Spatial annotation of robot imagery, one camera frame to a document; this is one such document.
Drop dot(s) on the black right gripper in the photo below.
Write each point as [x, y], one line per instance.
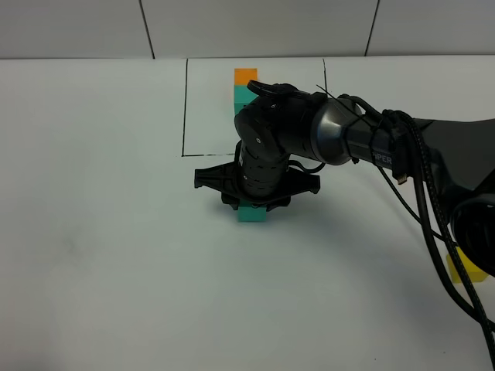
[255, 181]

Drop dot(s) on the orange template block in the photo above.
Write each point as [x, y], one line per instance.
[242, 76]

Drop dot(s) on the yellow block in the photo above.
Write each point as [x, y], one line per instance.
[475, 274]

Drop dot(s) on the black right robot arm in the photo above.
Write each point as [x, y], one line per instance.
[283, 122]

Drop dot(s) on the teal template block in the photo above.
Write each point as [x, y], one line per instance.
[242, 97]

